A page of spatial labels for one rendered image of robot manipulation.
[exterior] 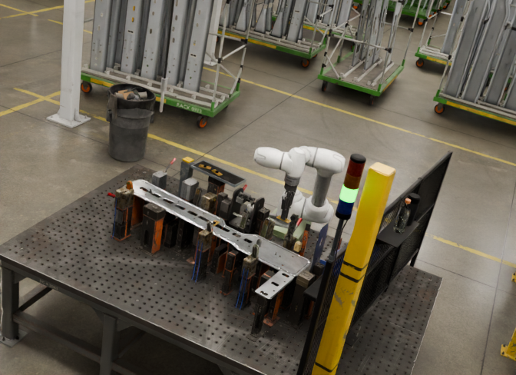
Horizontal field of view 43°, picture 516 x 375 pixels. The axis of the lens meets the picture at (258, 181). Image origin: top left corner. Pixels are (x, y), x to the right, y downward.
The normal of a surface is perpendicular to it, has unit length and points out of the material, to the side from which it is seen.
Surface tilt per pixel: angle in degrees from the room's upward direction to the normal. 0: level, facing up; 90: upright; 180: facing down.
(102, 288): 0
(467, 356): 0
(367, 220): 93
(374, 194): 90
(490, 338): 0
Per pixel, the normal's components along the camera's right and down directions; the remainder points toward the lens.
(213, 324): 0.17, -0.88
